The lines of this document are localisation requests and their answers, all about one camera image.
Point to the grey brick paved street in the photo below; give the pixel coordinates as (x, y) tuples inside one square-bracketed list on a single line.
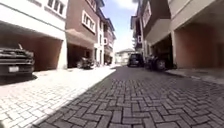
[(133, 100)]

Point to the dark van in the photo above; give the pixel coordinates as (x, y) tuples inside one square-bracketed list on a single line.
[(135, 60)]

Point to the dark parked car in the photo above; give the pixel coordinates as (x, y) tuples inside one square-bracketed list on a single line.
[(159, 62)]

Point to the row of brown buildings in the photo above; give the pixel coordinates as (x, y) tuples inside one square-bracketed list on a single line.
[(108, 43)]

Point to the brown brick building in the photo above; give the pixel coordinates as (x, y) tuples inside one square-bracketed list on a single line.
[(78, 23)]

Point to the pale building with garage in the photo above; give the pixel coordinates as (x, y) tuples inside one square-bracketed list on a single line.
[(196, 36)]

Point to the grey concrete driveway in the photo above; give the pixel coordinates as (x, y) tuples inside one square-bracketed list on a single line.
[(200, 74)]

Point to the pale distant house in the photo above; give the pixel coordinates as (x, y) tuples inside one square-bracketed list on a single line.
[(124, 56)]

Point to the dark parked vehicle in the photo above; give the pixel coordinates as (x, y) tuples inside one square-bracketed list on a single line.
[(86, 63)]

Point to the dark pickup truck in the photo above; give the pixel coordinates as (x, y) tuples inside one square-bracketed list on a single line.
[(15, 60)]

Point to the white building with carport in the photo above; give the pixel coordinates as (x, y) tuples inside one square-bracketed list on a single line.
[(36, 20)]

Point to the brown building with carport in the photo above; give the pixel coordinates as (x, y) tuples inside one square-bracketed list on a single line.
[(154, 23)]

